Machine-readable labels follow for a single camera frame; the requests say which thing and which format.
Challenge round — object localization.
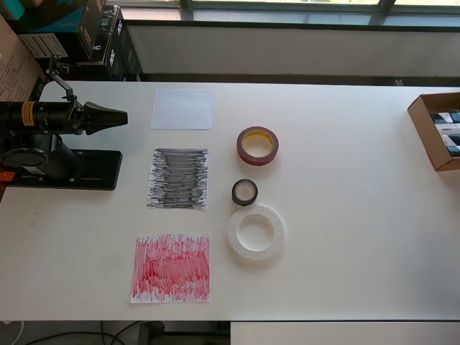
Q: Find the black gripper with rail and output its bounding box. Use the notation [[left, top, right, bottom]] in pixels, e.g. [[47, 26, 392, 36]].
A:
[[67, 101, 129, 136]]

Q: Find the red tape roll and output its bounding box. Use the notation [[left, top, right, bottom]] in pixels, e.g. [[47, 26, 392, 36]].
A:
[[236, 126, 281, 167]]

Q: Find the black tape roll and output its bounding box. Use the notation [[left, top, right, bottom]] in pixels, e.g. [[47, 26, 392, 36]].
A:
[[231, 178, 259, 208]]

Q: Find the white tape roll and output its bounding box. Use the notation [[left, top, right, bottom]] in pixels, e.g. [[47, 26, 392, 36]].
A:
[[226, 204, 286, 265]]

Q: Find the dark printed carton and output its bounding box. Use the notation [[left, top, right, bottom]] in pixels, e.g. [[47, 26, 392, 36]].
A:
[[103, 17, 145, 83]]

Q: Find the plain white paper sheet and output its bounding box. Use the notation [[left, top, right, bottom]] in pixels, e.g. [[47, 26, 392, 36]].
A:
[[150, 89, 213, 130]]

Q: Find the black carton with white label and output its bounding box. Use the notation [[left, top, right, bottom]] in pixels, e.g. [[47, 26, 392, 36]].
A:
[[17, 32, 113, 82]]

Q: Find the black scribbled paper sheet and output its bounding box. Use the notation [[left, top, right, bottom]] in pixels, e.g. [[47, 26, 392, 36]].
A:
[[146, 147, 210, 211]]

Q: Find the black carton with white print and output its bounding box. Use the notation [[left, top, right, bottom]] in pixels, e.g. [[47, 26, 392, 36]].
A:
[[96, 4, 125, 37]]

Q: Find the large printed cardboard box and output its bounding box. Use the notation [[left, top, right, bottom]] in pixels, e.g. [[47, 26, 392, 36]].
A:
[[0, 14, 50, 104]]

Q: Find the teal and black carton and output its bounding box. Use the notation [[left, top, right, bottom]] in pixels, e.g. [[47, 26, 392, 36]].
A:
[[0, 0, 107, 35]]

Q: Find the red scribbled paper sheet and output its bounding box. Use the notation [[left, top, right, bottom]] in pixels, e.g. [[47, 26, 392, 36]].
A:
[[129, 233, 211, 305]]

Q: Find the dark table leg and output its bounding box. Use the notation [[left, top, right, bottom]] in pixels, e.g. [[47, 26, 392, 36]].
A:
[[138, 321, 166, 345]]

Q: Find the white side table top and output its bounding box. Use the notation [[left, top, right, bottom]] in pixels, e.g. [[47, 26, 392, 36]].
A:
[[229, 321, 460, 345]]

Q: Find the open brown cardboard tray box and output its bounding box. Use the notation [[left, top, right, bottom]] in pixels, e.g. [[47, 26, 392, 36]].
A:
[[407, 92, 460, 173]]

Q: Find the small black and white box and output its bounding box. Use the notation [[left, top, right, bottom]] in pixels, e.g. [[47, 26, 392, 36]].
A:
[[429, 111, 460, 125]]

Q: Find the small white printed box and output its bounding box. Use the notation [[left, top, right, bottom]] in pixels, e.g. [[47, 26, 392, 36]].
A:
[[433, 123, 460, 137]]

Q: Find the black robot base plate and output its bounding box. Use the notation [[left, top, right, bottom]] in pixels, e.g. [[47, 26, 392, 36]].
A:
[[6, 149, 124, 192]]

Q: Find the camera circuit board on bracket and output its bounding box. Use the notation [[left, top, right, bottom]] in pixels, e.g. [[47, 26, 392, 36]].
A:
[[45, 53, 79, 109]]

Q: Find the black floor cable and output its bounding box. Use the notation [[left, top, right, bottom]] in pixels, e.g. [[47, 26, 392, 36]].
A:
[[21, 321, 144, 345]]

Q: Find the white floor cable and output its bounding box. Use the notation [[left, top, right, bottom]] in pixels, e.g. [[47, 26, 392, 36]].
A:
[[0, 319, 26, 345]]

